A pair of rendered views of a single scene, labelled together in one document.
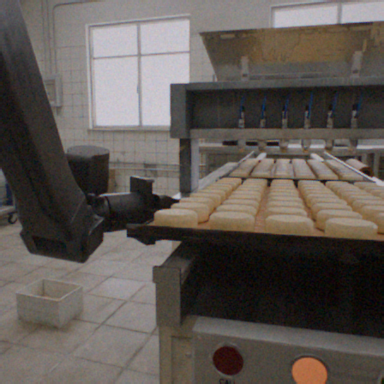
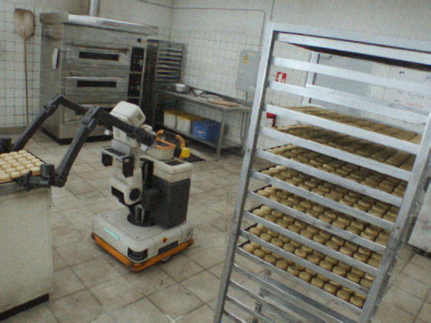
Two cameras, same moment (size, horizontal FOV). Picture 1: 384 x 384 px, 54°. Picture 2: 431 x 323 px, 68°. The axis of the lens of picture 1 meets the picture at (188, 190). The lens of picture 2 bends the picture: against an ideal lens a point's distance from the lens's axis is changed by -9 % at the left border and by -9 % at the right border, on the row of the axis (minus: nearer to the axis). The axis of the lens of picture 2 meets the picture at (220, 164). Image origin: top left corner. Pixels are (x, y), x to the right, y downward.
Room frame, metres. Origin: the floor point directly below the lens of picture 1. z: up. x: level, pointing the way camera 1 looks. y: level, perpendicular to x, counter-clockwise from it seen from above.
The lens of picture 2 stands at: (1.65, 1.55, 1.66)
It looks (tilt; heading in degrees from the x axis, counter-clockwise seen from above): 17 degrees down; 202
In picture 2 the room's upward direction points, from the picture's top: 9 degrees clockwise
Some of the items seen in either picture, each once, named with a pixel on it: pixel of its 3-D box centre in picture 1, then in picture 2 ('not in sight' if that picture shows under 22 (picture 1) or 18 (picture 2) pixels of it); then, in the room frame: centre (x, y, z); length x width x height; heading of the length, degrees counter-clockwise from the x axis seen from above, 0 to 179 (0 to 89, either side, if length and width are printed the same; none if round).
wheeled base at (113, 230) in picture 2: not in sight; (142, 231); (-0.53, 0.08, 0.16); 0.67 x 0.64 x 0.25; 167
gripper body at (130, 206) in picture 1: (127, 211); (34, 181); (0.56, 0.09, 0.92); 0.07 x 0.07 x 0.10; 32
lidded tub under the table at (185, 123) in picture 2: not in sight; (191, 123); (-4.02, -1.42, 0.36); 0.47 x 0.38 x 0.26; 161
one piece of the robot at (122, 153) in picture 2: not in sight; (118, 157); (-0.24, 0.01, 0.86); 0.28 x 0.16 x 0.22; 77
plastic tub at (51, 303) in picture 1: (51, 302); not in sight; (1.99, 0.78, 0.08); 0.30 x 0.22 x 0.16; 69
